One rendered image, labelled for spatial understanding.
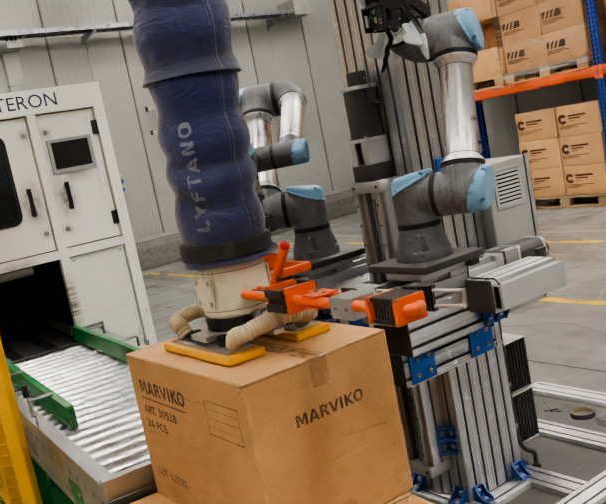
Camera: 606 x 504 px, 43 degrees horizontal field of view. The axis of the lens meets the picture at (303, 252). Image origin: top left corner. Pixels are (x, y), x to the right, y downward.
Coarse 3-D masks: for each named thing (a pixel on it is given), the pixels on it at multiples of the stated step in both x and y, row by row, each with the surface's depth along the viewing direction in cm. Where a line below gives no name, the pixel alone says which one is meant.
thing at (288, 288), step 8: (288, 280) 176; (296, 280) 177; (304, 280) 174; (312, 280) 170; (272, 288) 173; (280, 288) 174; (288, 288) 166; (296, 288) 168; (304, 288) 169; (312, 288) 170; (272, 296) 169; (280, 296) 167; (288, 296) 166; (272, 304) 171; (280, 304) 169; (288, 304) 167; (272, 312) 171; (280, 312) 168; (288, 312) 167; (296, 312) 168
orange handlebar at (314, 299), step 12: (288, 264) 216; (300, 264) 208; (264, 288) 183; (324, 288) 166; (264, 300) 176; (300, 300) 164; (312, 300) 161; (324, 300) 157; (420, 300) 140; (408, 312) 138; (420, 312) 139
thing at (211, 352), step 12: (168, 348) 198; (180, 348) 192; (192, 348) 188; (204, 348) 184; (216, 348) 182; (240, 348) 177; (252, 348) 177; (264, 348) 178; (216, 360) 177; (228, 360) 172; (240, 360) 174
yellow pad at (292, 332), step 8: (288, 328) 188; (296, 328) 187; (304, 328) 187; (312, 328) 186; (320, 328) 187; (328, 328) 188; (272, 336) 192; (280, 336) 189; (288, 336) 186; (296, 336) 183; (304, 336) 184; (312, 336) 185
